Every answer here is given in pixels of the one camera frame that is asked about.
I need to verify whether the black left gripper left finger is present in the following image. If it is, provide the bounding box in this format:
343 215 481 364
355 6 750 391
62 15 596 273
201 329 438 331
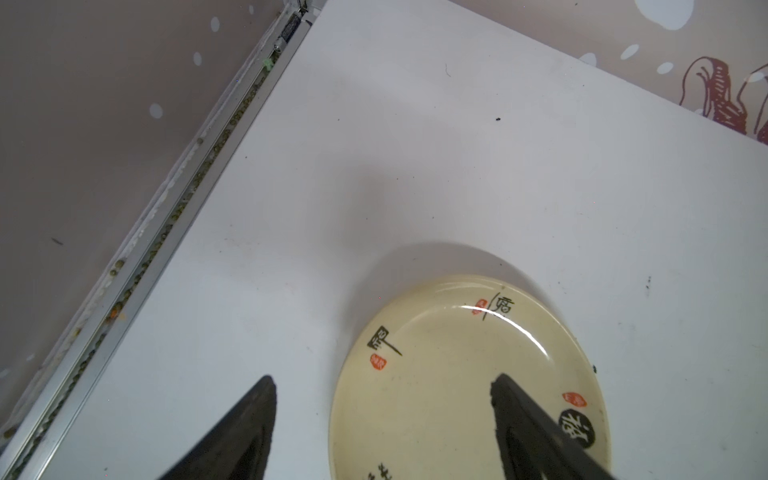
162 375 277 480

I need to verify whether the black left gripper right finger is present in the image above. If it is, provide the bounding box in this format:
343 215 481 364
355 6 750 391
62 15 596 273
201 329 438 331
490 374 612 480

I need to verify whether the cream plate with characters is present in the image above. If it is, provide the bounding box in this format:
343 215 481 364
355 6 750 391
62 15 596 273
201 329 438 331
329 275 612 479

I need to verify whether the aluminium frame post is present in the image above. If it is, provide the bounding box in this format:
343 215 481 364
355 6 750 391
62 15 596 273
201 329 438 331
1 1 321 479

